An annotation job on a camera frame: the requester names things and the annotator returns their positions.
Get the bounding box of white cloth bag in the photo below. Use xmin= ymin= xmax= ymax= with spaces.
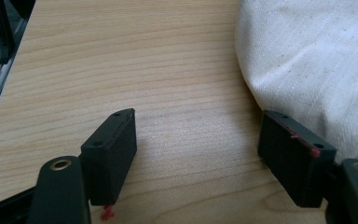
xmin=235 ymin=0 xmax=358 ymax=166

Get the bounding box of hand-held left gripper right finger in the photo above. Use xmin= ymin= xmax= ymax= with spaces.
xmin=256 ymin=109 xmax=337 ymax=209

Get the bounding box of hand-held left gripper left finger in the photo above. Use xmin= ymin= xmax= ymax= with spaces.
xmin=80 ymin=107 xmax=138 ymax=206

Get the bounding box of black stand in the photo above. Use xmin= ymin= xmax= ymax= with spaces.
xmin=0 ymin=0 xmax=17 ymax=65

